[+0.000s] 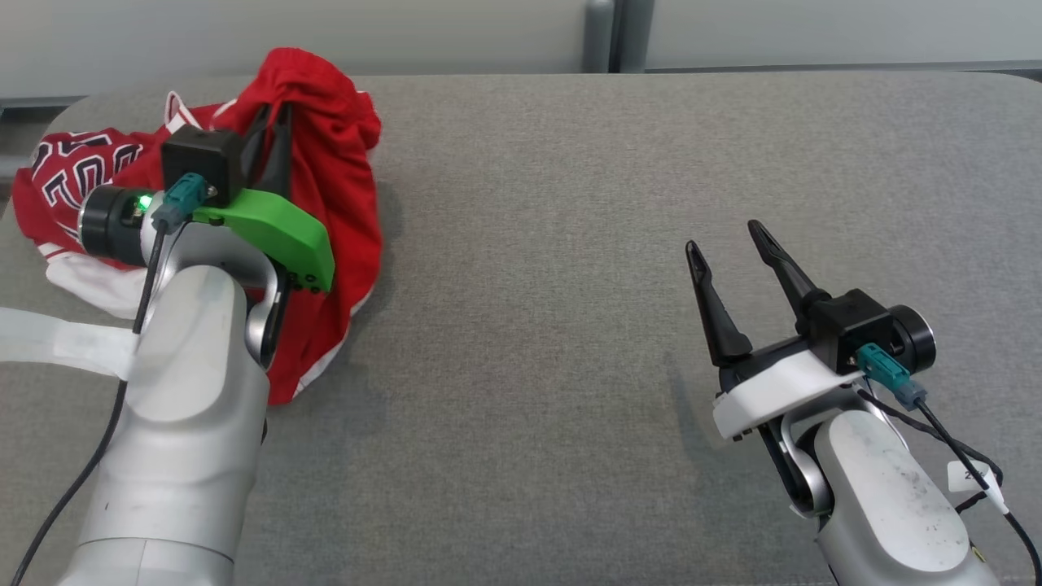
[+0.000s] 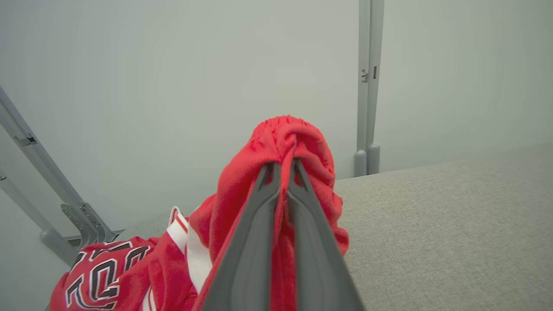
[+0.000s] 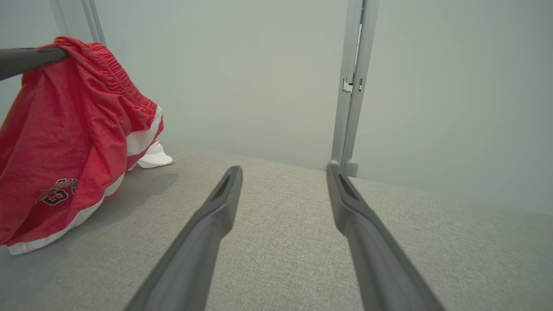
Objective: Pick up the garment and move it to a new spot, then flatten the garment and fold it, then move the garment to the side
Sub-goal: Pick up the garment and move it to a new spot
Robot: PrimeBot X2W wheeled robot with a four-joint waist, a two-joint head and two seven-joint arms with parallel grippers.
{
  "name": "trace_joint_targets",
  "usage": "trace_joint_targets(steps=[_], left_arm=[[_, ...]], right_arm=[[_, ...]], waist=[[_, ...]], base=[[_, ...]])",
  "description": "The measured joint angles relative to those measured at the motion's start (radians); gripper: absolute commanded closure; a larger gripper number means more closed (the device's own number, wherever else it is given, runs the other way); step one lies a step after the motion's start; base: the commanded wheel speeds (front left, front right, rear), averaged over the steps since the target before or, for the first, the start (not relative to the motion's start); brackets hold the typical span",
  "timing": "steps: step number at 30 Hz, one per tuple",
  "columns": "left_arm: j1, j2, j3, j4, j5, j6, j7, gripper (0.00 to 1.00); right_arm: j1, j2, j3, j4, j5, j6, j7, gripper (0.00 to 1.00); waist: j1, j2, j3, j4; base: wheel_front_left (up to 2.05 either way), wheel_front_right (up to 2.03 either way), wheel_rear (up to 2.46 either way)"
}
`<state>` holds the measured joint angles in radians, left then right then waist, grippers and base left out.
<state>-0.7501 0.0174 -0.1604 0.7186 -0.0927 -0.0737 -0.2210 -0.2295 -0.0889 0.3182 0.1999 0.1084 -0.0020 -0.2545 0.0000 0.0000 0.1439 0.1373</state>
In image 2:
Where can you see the grey metal cart frame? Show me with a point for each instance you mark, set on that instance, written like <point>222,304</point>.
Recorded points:
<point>47,172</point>

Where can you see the grey partition post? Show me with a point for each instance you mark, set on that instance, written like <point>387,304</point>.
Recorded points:
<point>362,108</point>
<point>375,108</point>

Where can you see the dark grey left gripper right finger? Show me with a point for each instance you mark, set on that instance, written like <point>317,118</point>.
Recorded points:
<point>315,259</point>

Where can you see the red shorts with white stripe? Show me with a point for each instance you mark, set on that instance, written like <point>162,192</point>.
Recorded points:
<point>285,138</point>

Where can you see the red basketball jersey white sleeves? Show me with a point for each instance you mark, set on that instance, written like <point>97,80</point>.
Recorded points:
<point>129,280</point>

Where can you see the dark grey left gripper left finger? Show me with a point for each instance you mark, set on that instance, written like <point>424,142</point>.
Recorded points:
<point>250,242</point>

